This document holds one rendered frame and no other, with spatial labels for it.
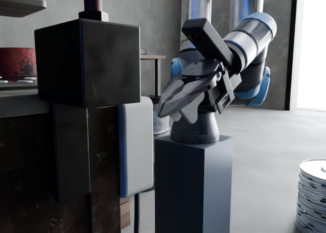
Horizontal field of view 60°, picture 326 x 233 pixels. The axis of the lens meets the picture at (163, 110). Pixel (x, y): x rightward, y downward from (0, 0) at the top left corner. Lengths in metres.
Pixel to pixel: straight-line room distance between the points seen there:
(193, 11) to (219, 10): 4.88
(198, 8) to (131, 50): 0.49
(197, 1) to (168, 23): 4.81
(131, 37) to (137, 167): 0.19
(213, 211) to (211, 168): 0.14
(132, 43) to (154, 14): 5.05
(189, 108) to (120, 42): 0.25
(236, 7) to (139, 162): 0.55
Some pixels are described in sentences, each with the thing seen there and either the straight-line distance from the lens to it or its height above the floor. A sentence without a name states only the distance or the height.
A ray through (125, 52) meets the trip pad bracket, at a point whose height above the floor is 0.68.
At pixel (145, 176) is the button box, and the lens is 0.40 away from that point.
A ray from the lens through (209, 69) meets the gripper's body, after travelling 0.49.
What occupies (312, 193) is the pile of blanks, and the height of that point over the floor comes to 0.19.
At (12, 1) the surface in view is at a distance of 0.53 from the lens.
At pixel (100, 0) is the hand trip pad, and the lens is 0.27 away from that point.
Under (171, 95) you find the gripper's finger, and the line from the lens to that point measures 0.47.
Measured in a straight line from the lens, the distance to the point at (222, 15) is 5.55.
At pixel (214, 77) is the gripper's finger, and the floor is 0.65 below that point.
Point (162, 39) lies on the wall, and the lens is 5.39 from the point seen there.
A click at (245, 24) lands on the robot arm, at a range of 0.63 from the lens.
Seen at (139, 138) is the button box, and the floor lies 0.57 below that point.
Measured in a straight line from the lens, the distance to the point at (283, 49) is 4.92.
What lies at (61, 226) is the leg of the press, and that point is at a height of 0.48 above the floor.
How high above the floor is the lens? 0.67
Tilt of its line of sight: 9 degrees down
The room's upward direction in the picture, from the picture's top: straight up
